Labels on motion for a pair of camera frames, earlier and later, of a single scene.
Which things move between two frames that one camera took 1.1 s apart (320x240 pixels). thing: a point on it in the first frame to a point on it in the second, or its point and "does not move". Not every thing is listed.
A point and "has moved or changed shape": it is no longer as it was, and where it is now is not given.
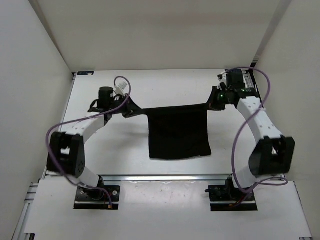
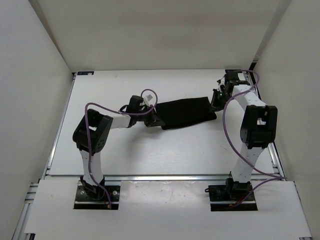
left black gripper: [131, 109] to [153, 120]
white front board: [164, 207] does not move
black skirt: [178, 132] has moved or changed shape
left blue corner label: [85, 73] does not move
